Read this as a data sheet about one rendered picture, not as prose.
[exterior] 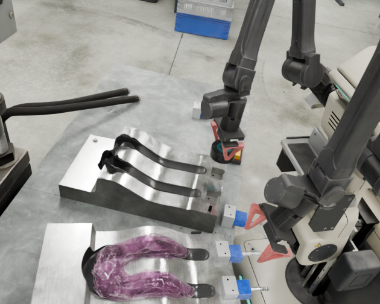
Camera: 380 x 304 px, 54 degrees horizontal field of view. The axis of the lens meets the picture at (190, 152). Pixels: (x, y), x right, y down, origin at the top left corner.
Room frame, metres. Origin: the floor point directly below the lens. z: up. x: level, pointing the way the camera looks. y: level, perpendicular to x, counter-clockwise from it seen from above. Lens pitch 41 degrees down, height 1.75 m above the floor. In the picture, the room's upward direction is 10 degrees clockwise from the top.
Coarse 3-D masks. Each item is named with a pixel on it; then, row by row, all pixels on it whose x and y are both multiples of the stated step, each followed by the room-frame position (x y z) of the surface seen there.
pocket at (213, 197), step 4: (208, 192) 0.82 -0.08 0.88; (212, 192) 0.82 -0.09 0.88; (216, 192) 0.82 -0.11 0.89; (208, 196) 0.82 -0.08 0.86; (212, 196) 0.82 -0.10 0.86; (216, 196) 0.82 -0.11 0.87; (220, 196) 0.81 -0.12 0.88; (208, 200) 0.80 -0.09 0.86; (212, 200) 0.80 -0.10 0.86; (216, 200) 0.80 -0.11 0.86
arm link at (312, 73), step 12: (300, 0) 1.06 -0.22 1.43; (312, 0) 1.07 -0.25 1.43; (300, 12) 1.05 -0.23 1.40; (312, 12) 1.06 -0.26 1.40; (300, 24) 1.04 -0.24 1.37; (312, 24) 1.06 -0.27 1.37; (300, 36) 1.04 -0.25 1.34; (312, 36) 1.05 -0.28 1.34; (300, 48) 1.03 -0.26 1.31; (312, 48) 1.04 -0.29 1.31; (288, 60) 1.06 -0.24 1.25; (312, 60) 1.01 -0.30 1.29; (300, 72) 1.00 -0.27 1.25; (312, 72) 1.00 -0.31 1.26; (312, 84) 1.00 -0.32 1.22
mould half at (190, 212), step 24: (96, 144) 0.96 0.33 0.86; (144, 144) 0.94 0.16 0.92; (72, 168) 0.83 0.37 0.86; (96, 168) 0.85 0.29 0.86; (144, 168) 0.84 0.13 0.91; (168, 168) 0.89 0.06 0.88; (72, 192) 0.75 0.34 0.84; (96, 192) 0.75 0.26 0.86; (120, 192) 0.74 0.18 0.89; (144, 192) 0.75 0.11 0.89; (144, 216) 0.73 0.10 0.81; (168, 216) 0.73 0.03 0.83; (192, 216) 0.72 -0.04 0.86; (216, 216) 0.72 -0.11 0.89
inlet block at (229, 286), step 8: (224, 280) 0.52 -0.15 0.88; (232, 280) 0.52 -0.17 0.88; (240, 280) 0.53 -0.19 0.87; (248, 280) 0.54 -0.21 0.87; (224, 288) 0.50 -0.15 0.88; (232, 288) 0.50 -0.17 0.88; (240, 288) 0.51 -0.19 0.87; (248, 288) 0.52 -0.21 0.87; (256, 288) 0.53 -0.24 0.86; (264, 288) 0.53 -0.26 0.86; (224, 296) 0.48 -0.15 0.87; (232, 296) 0.49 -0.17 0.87; (240, 296) 0.49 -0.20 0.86; (248, 296) 0.50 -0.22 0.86
